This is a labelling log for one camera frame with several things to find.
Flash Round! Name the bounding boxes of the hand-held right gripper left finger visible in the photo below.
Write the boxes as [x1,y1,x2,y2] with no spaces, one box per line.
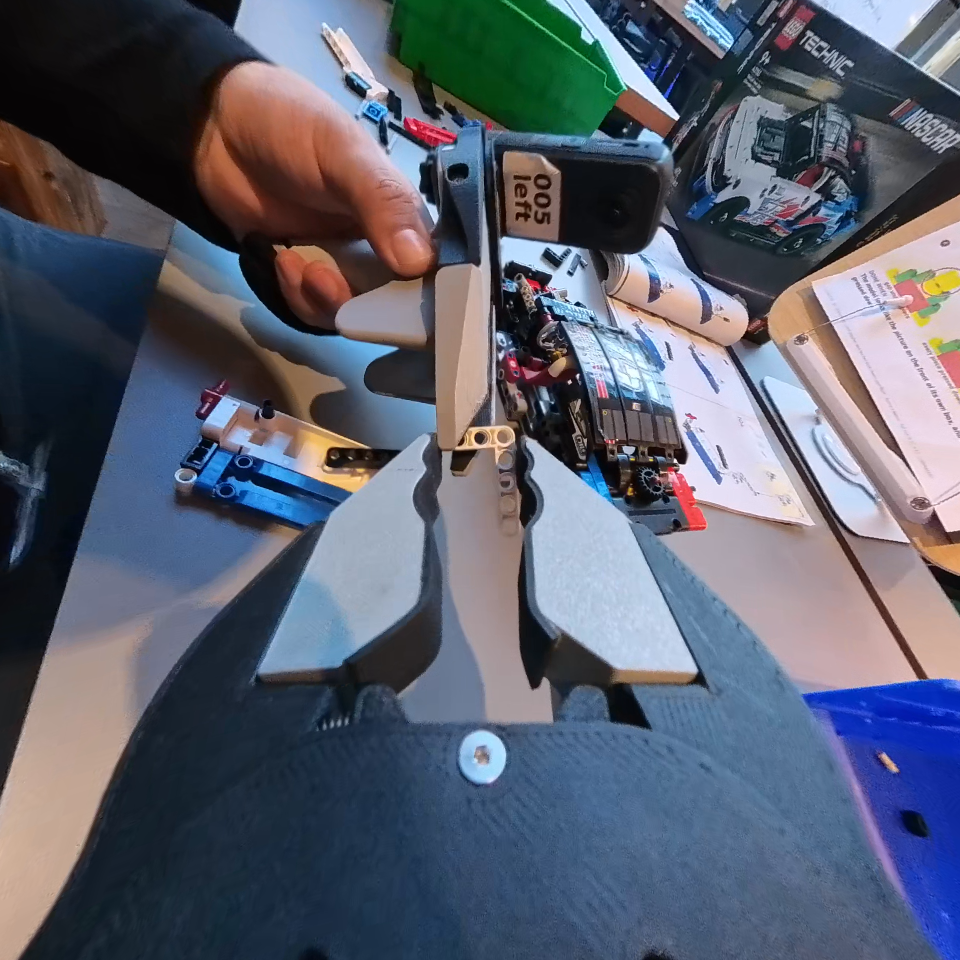
[257,431,445,693]

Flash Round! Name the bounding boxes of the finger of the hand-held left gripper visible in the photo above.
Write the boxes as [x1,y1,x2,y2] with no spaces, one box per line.
[432,261,499,453]

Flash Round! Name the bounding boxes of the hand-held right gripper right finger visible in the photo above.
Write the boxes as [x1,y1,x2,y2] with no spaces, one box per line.
[514,435,700,690]

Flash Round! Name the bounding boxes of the blue white brick assembly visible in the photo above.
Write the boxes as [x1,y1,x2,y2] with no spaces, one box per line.
[174,378,402,526]

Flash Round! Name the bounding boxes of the white angled brick beam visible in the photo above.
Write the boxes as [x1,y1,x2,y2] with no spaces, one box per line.
[461,426,522,537]

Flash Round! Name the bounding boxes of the person's left forearm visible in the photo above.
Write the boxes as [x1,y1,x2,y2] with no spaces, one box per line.
[0,0,267,252]

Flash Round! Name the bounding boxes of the person's left hand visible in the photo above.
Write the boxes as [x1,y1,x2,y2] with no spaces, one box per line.
[192,60,438,331]

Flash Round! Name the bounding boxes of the pile of loose bricks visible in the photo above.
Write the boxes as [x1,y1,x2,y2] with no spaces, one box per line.
[318,22,489,151]

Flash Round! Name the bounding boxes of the green plastic bin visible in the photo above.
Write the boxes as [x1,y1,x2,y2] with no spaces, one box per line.
[390,0,627,136]

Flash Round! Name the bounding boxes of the brick race car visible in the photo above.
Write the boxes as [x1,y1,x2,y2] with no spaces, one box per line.
[495,258,708,535]

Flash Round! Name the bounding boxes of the wood-edged table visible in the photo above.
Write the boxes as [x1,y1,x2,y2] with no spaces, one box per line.
[558,0,680,138]

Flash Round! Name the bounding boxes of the building instruction booklet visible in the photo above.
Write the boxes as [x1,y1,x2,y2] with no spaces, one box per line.
[600,228,817,528]

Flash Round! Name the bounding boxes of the white flat stand base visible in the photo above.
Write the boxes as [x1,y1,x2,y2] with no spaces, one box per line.
[761,375,910,544]

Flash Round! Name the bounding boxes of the white stand ledge bar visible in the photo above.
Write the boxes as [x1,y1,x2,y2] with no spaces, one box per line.
[783,333,937,526]

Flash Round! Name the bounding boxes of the person's black jacket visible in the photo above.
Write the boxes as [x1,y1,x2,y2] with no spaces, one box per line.
[0,420,144,777]

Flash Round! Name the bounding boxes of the blue plastic bin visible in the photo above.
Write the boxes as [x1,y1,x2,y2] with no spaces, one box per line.
[802,678,960,960]

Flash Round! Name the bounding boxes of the wooden document stand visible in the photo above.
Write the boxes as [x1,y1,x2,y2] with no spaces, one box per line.
[768,196,960,560]

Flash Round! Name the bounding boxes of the printed paper sheet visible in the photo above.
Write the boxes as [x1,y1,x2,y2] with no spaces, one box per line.
[812,221,960,535]

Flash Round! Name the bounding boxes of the brick set box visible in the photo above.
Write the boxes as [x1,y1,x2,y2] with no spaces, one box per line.
[663,0,960,346]

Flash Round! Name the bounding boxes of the person's trousers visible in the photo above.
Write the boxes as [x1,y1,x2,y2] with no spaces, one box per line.
[0,208,168,451]

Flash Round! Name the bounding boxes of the wooden furniture frame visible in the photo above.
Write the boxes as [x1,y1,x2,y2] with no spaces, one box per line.
[0,120,106,237]

